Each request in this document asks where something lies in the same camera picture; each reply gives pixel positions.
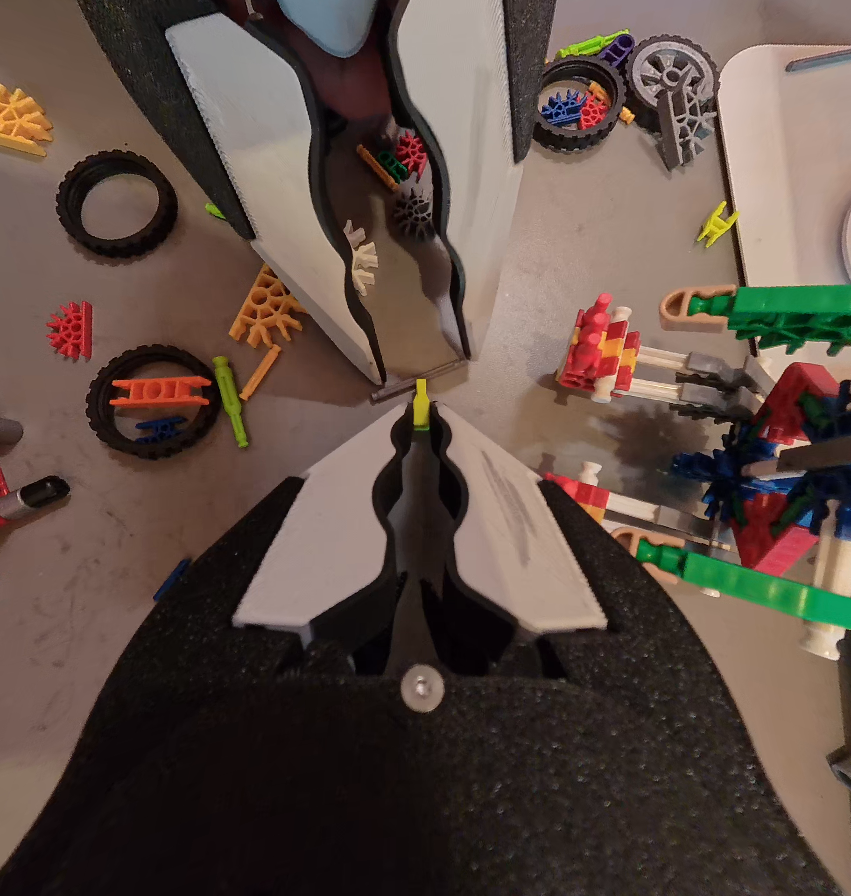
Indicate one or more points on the white snowflake connector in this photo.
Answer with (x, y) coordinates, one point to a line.
(363, 262)

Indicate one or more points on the dark grey snowflake connector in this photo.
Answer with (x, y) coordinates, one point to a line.
(415, 213)

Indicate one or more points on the small blue connector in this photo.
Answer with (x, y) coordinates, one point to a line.
(160, 430)

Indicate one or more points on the thin grey rod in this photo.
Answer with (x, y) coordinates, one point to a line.
(397, 387)

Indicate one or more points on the red half-round connector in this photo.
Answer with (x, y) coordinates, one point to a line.
(72, 332)

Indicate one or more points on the red snowflake connector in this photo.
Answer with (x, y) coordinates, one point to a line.
(411, 154)

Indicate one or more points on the grey lattice connector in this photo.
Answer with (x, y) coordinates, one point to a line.
(677, 140)

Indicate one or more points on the grey blue bar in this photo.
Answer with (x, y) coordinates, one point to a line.
(828, 58)

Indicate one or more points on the empty black toy tyre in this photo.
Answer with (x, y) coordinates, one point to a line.
(68, 206)

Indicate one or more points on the short orange rod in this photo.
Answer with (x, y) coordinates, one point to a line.
(628, 115)
(261, 372)
(373, 162)

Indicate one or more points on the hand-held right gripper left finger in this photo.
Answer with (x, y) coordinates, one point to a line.
(313, 546)

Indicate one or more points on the orange lattice connector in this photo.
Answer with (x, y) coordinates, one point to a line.
(264, 308)

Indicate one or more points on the purple connector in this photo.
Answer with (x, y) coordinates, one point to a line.
(618, 50)

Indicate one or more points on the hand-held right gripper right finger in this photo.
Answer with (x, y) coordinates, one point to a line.
(516, 560)

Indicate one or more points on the light green rod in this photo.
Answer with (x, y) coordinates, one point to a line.
(215, 210)
(590, 45)
(227, 392)

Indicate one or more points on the blue fan connector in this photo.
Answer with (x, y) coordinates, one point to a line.
(562, 108)

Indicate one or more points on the blue lattice connector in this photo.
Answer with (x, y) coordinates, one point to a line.
(173, 577)

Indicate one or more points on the yellow green clip connector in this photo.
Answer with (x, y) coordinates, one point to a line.
(421, 409)
(718, 224)

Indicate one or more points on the red fan connector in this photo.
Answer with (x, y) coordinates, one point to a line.
(595, 110)

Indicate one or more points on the grey spoked toy wheel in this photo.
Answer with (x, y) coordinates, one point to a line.
(670, 75)

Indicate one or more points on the white board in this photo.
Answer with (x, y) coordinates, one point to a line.
(789, 175)

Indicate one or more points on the orange ladder piece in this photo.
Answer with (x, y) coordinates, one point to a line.
(187, 383)

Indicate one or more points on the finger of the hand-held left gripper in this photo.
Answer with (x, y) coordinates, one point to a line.
(467, 105)
(257, 126)

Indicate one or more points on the small green connector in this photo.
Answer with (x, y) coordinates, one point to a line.
(390, 168)

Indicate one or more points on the yellow fan connector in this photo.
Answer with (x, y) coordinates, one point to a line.
(12, 119)

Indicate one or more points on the multicolour construction toy model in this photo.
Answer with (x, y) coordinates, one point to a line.
(782, 406)

